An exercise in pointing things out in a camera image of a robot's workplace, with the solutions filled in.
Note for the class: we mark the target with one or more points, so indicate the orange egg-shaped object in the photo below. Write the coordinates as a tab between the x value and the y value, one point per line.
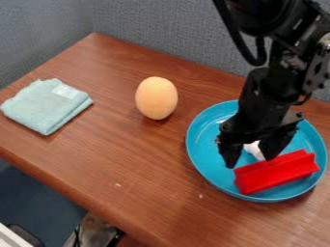
155	97

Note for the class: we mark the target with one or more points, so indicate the light green folded cloth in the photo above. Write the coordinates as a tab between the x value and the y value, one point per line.
46	105

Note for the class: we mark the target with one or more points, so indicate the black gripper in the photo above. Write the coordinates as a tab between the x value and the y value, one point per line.
264	119

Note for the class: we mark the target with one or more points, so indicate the white object bottom left corner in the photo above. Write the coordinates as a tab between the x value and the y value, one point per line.
10	239

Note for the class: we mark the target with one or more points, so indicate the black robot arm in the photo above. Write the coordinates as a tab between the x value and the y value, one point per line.
282	37

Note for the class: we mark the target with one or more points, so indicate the red plastic block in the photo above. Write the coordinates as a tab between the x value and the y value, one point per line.
268	174

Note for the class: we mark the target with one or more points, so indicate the grey bag under table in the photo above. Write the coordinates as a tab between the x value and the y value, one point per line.
94	233

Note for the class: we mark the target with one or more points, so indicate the blue round plate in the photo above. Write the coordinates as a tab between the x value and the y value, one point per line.
207	160

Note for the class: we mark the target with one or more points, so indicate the white toothpaste tube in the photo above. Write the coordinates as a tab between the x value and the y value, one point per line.
250	148

